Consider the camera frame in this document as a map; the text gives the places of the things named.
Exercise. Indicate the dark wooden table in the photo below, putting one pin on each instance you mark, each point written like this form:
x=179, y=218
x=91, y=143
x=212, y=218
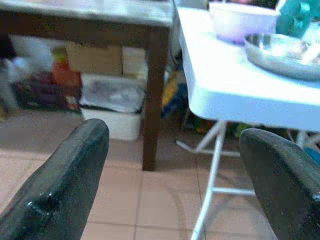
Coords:
x=152, y=100

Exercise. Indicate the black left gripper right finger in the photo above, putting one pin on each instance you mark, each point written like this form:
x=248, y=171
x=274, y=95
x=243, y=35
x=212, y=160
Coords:
x=287, y=185

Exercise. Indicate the white plastic bag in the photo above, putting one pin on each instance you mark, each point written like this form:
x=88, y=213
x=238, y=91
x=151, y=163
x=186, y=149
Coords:
x=30, y=55

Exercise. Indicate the yellow bag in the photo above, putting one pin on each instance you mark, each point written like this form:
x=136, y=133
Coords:
x=170, y=91

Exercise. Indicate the white folding table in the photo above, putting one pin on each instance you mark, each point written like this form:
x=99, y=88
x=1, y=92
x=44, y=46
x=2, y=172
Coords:
x=225, y=82

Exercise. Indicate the brown cardboard box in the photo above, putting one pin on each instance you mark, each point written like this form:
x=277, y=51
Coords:
x=93, y=60

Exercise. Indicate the orange plastic bag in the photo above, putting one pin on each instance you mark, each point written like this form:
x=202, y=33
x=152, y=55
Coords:
x=65, y=75

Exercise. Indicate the teal plastic bottle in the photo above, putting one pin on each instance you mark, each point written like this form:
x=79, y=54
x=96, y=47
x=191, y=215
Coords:
x=293, y=20

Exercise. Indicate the white plastic bowl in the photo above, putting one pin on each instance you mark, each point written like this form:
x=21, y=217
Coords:
x=237, y=22

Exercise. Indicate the white cardboard box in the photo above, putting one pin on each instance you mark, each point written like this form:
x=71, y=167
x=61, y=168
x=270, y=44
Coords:
x=133, y=61

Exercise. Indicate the steel plate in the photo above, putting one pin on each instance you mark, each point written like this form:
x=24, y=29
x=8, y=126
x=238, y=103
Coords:
x=280, y=56

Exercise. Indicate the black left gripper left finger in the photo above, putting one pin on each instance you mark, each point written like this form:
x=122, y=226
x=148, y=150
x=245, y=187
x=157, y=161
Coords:
x=60, y=185

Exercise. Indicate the white plastic storage bin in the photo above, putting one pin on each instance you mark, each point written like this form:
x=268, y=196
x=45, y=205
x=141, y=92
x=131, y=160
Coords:
x=112, y=105

